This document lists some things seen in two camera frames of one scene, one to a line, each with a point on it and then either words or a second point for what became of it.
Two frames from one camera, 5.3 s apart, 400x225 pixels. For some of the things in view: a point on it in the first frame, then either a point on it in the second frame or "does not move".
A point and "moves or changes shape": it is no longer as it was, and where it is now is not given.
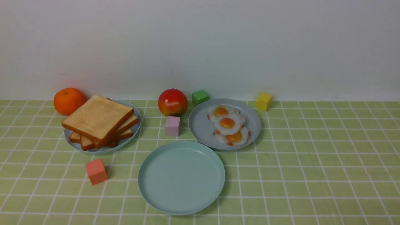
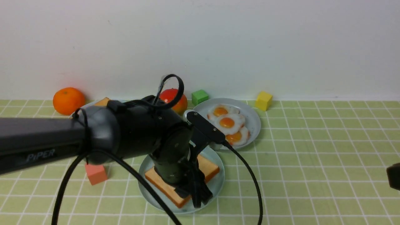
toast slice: x=98 y=117 moves or changes shape
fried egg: x=229 y=124 does not move
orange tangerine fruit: x=67 y=100 does not move
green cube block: x=199 y=97 does not move
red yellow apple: x=172 y=102 does not move
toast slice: x=111 y=140 moves or changes shape
